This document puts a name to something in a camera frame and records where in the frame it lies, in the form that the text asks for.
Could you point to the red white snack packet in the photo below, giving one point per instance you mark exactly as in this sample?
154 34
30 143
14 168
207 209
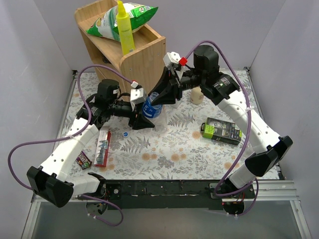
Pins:
103 142

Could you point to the purple candy packet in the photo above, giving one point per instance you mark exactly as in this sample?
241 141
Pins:
83 161

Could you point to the clear plastic bottle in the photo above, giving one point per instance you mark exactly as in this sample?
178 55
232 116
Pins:
161 125

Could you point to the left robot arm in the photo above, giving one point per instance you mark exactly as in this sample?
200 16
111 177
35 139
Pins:
49 180

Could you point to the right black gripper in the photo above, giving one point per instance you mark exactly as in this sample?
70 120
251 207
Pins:
177 86

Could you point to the yellow squeeze bottle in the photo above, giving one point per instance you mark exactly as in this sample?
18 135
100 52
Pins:
125 29

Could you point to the green chip bag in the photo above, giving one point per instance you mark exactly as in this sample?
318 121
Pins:
106 25

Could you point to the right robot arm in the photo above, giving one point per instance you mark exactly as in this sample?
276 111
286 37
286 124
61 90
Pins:
227 93

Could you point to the blue label water bottle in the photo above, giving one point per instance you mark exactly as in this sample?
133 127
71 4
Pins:
150 111

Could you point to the beige soap pump bottle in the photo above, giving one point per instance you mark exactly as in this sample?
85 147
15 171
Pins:
196 96

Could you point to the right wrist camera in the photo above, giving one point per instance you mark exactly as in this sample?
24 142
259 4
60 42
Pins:
173 61

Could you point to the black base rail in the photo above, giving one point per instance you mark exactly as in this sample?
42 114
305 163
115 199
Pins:
160 194

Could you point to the wooden shelf unit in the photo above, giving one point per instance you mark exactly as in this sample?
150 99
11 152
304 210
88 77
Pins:
143 64

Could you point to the white bottle black cap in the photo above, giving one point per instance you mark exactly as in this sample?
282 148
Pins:
177 103

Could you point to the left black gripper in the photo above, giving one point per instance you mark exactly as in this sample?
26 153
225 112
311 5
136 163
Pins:
135 115

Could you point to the green black product box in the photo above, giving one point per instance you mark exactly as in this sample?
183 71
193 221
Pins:
222 131

